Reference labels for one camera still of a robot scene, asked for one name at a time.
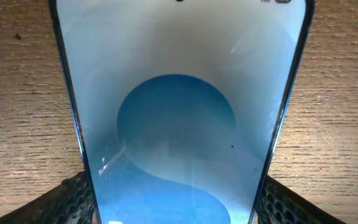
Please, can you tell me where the blue Galaxy smartphone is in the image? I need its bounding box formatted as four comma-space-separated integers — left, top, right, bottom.
48, 0, 315, 224

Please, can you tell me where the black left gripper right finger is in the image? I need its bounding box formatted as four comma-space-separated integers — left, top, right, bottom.
256, 176, 346, 224

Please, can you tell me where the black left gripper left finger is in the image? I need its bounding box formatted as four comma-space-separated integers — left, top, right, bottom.
0, 171, 96, 224

